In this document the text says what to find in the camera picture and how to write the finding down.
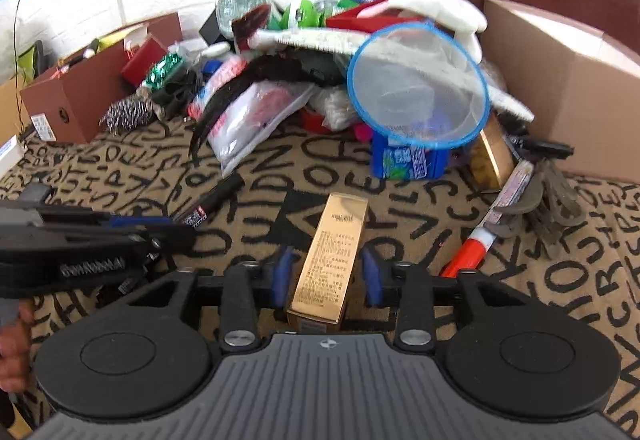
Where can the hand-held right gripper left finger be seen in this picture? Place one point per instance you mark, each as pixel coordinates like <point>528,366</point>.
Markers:
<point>284,272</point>

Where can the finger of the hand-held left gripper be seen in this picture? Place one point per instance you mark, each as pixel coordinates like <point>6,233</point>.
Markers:
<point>170,240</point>
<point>140,222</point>

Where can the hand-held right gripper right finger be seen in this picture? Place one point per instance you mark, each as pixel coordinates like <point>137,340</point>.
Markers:
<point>372,275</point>

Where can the gold carton box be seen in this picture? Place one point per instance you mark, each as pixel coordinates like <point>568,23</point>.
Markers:
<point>325,260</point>

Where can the dark brown box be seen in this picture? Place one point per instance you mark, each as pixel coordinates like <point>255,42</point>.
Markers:
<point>75,95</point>

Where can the person's left hand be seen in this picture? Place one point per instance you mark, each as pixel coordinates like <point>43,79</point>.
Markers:
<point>15,355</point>

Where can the black marker pen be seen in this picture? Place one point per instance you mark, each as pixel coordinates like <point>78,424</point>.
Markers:
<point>210,202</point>

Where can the red white tube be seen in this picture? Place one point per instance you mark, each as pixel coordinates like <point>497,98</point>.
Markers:
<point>467,252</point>

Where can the letter printed blanket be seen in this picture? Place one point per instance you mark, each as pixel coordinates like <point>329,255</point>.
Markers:
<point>280,160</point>

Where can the blue green packet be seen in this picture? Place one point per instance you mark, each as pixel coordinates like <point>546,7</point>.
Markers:
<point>405,162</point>

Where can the white blue carton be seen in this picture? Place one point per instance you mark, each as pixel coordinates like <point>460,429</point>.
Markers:
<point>10,155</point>

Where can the clear plastic bag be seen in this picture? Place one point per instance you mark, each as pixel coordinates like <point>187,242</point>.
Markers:
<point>250,130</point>

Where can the green glitter packet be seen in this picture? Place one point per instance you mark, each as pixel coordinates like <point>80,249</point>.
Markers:
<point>160,70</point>

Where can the small dark red box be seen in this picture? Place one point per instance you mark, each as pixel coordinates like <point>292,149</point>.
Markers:
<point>145,62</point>

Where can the red white patterned packet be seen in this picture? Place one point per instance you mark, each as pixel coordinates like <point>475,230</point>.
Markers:
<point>220,80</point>

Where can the short gold box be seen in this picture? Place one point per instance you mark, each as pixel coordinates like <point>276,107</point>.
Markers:
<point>492,155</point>

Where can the pale beaded bag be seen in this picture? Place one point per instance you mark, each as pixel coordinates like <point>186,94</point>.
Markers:
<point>335,107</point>

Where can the plain cardboard box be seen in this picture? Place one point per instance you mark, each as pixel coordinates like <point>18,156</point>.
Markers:
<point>12,105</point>

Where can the grey work gloves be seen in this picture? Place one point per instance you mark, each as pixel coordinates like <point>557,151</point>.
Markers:
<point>555,210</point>

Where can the yellow green bag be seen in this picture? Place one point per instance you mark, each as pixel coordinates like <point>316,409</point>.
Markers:
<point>27,62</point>

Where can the dark furry strip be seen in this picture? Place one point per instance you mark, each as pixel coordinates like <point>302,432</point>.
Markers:
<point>280,67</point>

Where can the small black box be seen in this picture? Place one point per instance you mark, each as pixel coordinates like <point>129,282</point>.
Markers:
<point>215,27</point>

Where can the black plastic clip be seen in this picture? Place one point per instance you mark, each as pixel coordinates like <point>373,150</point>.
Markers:
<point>545,147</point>

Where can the white fleece insole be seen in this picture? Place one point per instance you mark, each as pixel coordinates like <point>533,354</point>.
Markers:
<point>510,102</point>
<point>310,39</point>

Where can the red black bristle brush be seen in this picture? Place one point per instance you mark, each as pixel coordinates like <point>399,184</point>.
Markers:
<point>250,22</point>

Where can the crinkled clear wrapper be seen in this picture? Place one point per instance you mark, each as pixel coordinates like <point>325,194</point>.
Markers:
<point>240,0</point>

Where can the bright red box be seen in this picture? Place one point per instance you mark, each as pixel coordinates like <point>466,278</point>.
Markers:
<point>350,22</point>

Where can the green plastic item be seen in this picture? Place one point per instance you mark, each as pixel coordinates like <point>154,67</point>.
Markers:
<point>295,15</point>

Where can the large cardboard box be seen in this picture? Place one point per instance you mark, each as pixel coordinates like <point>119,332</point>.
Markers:
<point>565,85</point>

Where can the white cloth glove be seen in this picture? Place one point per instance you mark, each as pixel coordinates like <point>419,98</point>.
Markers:
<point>440,5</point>

